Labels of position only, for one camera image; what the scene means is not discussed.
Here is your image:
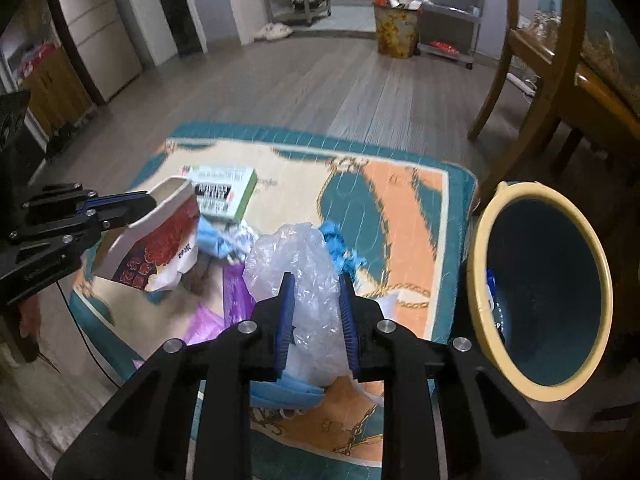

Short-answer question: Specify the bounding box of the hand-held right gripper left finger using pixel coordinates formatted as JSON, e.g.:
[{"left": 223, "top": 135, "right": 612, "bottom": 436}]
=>
[{"left": 52, "top": 272, "right": 297, "bottom": 480}]

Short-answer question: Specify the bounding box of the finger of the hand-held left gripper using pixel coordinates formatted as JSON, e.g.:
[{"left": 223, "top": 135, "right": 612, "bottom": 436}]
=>
[
  {"left": 7, "top": 200, "right": 157, "bottom": 261},
  {"left": 22, "top": 183, "right": 153, "bottom": 217}
]

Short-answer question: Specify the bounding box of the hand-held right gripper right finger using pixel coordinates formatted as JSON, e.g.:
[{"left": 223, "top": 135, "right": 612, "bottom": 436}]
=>
[{"left": 339, "top": 272, "right": 581, "bottom": 480}]

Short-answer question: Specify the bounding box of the white paper scrap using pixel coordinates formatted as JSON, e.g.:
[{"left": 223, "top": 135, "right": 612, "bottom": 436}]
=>
[{"left": 367, "top": 287, "right": 402, "bottom": 319}]

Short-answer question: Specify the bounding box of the red white paper bag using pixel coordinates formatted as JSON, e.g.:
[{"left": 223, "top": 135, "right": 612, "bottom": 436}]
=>
[{"left": 92, "top": 176, "right": 202, "bottom": 293}]

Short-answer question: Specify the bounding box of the purple plastic bag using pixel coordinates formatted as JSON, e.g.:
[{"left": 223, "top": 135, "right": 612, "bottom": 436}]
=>
[{"left": 184, "top": 264, "right": 257, "bottom": 347}]

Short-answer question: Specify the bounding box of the clear plastic bag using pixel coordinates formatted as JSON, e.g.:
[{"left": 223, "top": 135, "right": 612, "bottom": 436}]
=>
[{"left": 243, "top": 223, "right": 351, "bottom": 386}]

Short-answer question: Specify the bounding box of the blue face mask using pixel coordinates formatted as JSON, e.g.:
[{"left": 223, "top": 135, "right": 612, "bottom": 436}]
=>
[
  {"left": 197, "top": 219, "right": 257, "bottom": 262},
  {"left": 319, "top": 220, "right": 369, "bottom": 282},
  {"left": 250, "top": 376, "right": 327, "bottom": 409}
]

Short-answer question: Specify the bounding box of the blue bin with yellow rim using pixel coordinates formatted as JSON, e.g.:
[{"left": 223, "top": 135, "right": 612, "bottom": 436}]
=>
[{"left": 467, "top": 181, "right": 613, "bottom": 403}]

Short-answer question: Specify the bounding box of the green white cardboard box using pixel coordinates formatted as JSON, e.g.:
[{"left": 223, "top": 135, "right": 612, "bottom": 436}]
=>
[{"left": 180, "top": 164, "right": 258, "bottom": 222}]

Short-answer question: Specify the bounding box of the teal orange printed mat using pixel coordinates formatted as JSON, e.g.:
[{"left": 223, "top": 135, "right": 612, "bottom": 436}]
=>
[{"left": 70, "top": 122, "right": 478, "bottom": 480}]

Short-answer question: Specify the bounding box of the brown wooden cabinet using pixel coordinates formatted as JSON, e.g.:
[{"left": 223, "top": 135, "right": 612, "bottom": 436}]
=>
[{"left": 20, "top": 45, "right": 96, "bottom": 136}]

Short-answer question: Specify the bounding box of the white blue packet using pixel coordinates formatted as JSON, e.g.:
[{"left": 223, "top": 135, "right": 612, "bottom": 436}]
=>
[{"left": 484, "top": 269, "right": 507, "bottom": 341}]

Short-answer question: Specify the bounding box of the beige refrigerator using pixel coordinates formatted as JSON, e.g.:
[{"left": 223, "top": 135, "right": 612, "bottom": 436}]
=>
[{"left": 52, "top": 0, "right": 143, "bottom": 103}]

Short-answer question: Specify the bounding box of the wooden chair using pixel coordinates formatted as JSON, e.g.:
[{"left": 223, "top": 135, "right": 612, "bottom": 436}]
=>
[{"left": 468, "top": 0, "right": 640, "bottom": 201}]

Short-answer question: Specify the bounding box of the floral waste bin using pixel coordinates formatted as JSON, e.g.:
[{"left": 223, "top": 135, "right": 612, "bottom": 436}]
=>
[{"left": 372, "top": 2, "right": 420, "bottom": 59}]

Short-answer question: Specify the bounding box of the white power strip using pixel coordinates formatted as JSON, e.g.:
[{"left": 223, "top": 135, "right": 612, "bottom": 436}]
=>
[{"left": 507, "top": 72, "right": 538, "bottom": 96}]

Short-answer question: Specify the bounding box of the lace tablecloth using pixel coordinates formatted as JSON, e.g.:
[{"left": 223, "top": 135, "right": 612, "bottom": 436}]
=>
[{"left": 582, "top": 0, "right": 640, "bottom": 116}]

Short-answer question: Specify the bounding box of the black cable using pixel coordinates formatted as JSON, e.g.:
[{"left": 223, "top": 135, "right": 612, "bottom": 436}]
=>
[{"left": 59, "top": 280, "right": 122, "bottom": 389}]

